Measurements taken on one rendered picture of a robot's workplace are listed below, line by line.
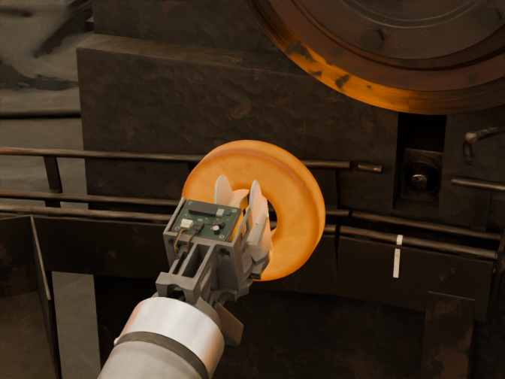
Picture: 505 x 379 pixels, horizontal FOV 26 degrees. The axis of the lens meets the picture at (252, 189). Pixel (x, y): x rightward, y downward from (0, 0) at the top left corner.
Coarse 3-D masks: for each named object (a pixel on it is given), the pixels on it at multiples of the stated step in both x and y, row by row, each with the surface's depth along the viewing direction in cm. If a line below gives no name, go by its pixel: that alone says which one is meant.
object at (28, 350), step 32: (0, 224) 137; (32, 224) 135; (0, 256) 139; (32, 256) 140; (0, 288) 141; (32, 288) 142; (0, 320) 137; (32, 320) 136; (0, 352) 131; (32, 352) 130
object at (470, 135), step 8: (488, 128) 117; (496, 128) 118; (504, 128) 119; (472, 136) 114; (480, 136) 115; (488, 136) 117; (464, 144) 120; (464, 152) 118; (472, 152) 118; (464, 160) 116; (472, 160) 116
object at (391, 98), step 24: (264, 0) 125; (264, 24) 127; (288, 48) 127; (312, 72) 127; (336, 72) 126; (360, 96) 127; (384, 96) 126; (408, 96) 125; (432, 96) 124; (456, 96) 123; (480, 96) 122; (504, 96) 121
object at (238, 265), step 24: (192, 216) 104; (216, 216) 103; (240, 216) 104; (168, 240) 102; (192, 240) 101; (216, 240) 101; (240, 240) 106; (192, 264) 100; (216, 264) 102; (240, 264) 103; (168, 288) 98; (192, 288) 97; (216, 288) 104; (240, 288) 105
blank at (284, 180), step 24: (240, 144) 113; (264, 144) 113; (216, 168) 113; (240, 168) 113; (264, 168) 112; (288, 168) 111; (192, 192) 116; (264, 192) 113; (288, 192) 112; (312, 192) 112; (288, 216) 113; (312, 216) 112; (288, 240) 114; (312, 240) 113; (288, 264) 115
